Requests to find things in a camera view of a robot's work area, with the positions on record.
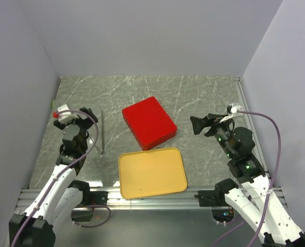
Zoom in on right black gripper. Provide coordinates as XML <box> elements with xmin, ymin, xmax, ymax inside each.
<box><xmin>190</xmin><ymin>113</ymin><xmax>234</xmax><ymax>158</ymax></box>

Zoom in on metal tongs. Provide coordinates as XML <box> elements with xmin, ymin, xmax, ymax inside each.
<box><xmin>90</xmin><ymin>108</ymin><xmax>105</xmax><ymax>155</ymax></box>

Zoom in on red box lid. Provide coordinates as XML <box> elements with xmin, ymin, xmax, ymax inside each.
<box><xmin>122</xmin><ymin>96</ymin><xmax>177</xmax><ymax>151</ymax></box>

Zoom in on yellow tray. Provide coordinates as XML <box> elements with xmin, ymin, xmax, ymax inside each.
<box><xmin>118</xmin><ymin>147</ymin><xmax>188</xmax><ymax>199</ymax></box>

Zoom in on red cookie box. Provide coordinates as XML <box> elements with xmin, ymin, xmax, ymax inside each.
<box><xmin>124</xmin><ymin>115</ymin><xmax>177</xmax><ymax>151</ymax></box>

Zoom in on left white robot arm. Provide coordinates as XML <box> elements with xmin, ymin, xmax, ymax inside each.
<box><xmin>9</xmin><ymin>105</ymin><xmax>98</xmax><ymax>246</ymax></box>

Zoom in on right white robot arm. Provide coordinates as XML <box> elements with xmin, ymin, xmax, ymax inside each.
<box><xmin>190</xmin><ymin>114</ymin><xmax>305</xmax><ymax>246</ymax></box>

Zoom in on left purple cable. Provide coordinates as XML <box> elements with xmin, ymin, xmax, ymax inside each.
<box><xmin>10</xmin><ymin>109</ymin><xmax>112</xmax><ymax>247</ymax></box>

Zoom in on purple cable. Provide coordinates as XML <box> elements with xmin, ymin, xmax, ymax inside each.
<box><xmin>10</xmin><ymin>109</ymin><xmax>112</xmax><ymax>247</ymax></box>
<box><xmin>211</xmin><ymin>110</ymin><xmax>282</xmax><ymax>247</ymax></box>

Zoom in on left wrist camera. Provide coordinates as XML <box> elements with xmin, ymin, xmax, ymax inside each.
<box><xmin>53</xmin><ymin>104</ymin><xmax>79</xmax><ymax>124</ymax></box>

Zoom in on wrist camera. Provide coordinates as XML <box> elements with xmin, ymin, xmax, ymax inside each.
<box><xmin>53</xmin><ymin>104</ymin><xmax>79</xmax><ymax>124</ymax></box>
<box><xmin>219</xmin><ymin>103</ymin><xmax>243</xmax><ymax>123</ymax></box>

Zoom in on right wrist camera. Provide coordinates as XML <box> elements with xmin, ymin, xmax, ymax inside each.
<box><xmin>219</xmin><ymin>103</ymin><xmax>243</xmax><ymax>123</ymax></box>

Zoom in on aluminium rail right side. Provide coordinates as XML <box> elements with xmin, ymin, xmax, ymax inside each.
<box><xmin>233</xmin><ymin>77</ymin><xmax>271</xmax><ymax>179</ymax></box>

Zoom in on aluminium rail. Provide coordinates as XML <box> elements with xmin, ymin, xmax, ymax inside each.
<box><xmin>15</xmin><ymin>186</ymin><xmax>287</xmax><ymax>211</ymax></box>
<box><xmin>233</xmin><ymin>77</ymin><xmax>271</xmax><ymax>179</ymax></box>

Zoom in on aluminium rail front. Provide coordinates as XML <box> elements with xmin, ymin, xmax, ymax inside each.
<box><xmin>15</xmin><ymin>186</ymin><xmax>287</xmax><ymax>211</ymax></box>

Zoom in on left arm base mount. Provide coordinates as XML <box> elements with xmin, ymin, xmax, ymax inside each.
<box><xmin>71</xmin><ymin>191</ymin><xmax>108</xmax><ymax>222</ymax></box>

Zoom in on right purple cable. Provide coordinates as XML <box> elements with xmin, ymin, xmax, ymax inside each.
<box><xmin>211</xmin><ymin>110</ymin><xmax>282</xmax><ymax>247</ymax></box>

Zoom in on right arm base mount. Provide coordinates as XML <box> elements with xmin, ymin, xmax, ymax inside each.
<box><xmin>194</xmin><ymin>190</ymin><xmax>241</xmax><ymax>226</ymax></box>

